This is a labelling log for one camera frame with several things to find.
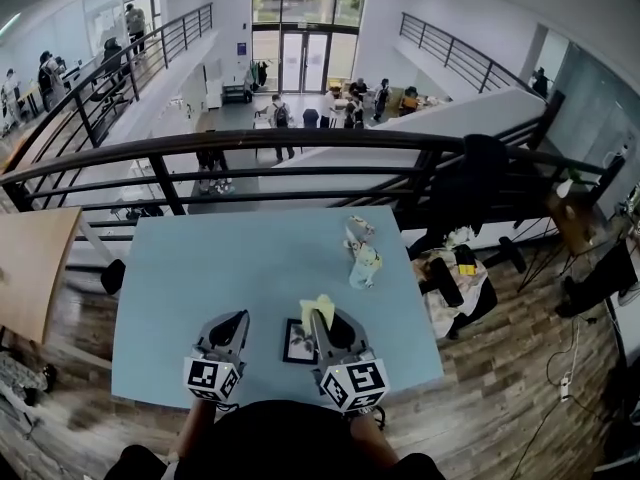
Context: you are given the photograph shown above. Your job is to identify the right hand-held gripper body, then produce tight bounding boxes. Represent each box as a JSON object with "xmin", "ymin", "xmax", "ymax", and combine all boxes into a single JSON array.
[{"xmin": 311, "ymin": 311, "xmax": 391, "ymax": 414}]

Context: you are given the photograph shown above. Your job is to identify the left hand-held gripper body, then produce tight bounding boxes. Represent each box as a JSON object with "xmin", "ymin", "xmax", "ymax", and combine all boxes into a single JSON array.
[{"xmin": 182, "ymin": 311, "xmax": 247, "ymax": 405}]

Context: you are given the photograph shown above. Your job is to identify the black picture frame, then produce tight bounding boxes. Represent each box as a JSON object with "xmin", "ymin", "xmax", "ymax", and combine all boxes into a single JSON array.
[{"xmin": 282, "ymin": 317, "xmax": 322, "ymax": 366}]

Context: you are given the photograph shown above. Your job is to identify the yellow cloth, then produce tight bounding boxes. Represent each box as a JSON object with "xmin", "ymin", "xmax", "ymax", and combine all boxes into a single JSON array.
[{"xmin": 298, "ymin": 294, "xmax": 337, "ymax": 330}]

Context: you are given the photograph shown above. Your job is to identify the person's left forearm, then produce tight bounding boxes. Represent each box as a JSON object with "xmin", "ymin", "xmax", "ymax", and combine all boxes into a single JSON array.
[{"xmin": 168, "ymin": 396, "xmax": 222, "ymax": 465}]

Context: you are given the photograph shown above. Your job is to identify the person's right forearm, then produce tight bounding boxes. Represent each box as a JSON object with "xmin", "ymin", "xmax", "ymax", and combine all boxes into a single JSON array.
[{"xmin": 348, "ymin": 409, "xmax": 399, "ymax": 465}]

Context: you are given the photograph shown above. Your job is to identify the person's black clothing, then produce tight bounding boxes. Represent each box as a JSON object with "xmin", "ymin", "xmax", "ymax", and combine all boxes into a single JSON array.
[{"xmin": 117, "ymin": 400, "xmax": 447, "ymax": 480}]

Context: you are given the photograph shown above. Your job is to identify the patterned clothes pile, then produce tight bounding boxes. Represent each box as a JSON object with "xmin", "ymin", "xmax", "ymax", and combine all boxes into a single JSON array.
[{"xmin": 412, "ymin": 227, "xmax": 489, "ymax": 339}]

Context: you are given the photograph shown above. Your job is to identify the black round stool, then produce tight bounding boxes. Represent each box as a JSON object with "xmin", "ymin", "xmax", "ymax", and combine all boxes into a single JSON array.
[{"xmin": 100, "ymin": 258, "xmax": 127, "ymax": 297}]

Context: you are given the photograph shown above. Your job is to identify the black office chair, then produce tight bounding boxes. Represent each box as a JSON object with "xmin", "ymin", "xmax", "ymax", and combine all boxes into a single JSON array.
[{"xmin": 409, "ymin": 236, "xmax": 528, "ymax": 340}]

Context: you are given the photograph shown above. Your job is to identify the black metal railing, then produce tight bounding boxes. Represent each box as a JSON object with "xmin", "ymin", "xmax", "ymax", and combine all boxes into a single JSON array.
[{"xmin": 0, "ymin": 127, "xmax": 626, "ymax": 249}]

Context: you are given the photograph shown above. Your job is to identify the light wooden desk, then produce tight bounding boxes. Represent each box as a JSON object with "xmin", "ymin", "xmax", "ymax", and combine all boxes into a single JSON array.
[{"xmin": 0, "ymin": 206, "xmax": 84, "ymax": 345}]

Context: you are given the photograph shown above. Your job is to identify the black jacket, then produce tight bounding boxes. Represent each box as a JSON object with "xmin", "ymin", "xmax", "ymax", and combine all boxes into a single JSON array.
[{"xmin": 428, "ymin": 133, "xmax": 512, "ymax": 250}]

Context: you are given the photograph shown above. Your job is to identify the black bag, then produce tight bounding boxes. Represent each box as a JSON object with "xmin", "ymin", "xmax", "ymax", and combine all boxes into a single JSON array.
[{"xmin": 554, "ymin": 241, "xmax": 640, "ymax": 319}]

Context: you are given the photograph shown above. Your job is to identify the small wooden side table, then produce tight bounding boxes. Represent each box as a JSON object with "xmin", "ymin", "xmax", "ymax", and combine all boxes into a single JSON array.
[{"xmin": 546, "ymin": 191, "xmax": 600, "ymax": 258}]

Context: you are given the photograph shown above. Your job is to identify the glass entrance door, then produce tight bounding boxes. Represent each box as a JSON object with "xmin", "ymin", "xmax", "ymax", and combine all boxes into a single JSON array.
[{"xmin": 278, "ymin": 30, "xmax": 332, "ymax": 94}]

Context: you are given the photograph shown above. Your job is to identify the white vase with plant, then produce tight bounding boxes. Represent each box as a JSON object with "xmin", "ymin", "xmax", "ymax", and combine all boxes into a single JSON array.
[{"xmin": 555, "ymin": 166, "xmax": 601, "ymax": 200}]

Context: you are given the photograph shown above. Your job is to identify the black balcony railing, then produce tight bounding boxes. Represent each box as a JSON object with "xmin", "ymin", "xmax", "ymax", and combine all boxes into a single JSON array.
[
  {"xmin": 399, "ymin": 11, "xmax": 549, "ymax": 100},
  {"xmin": 0, "ymin": 1, "xmax": 215, "ymax": 174}
]

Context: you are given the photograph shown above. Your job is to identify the black floor cable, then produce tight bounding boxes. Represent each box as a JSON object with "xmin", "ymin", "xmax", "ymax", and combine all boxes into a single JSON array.
[{"xmin": 504, "ymin": 312, "xmax": 609, "ymax": 480}]

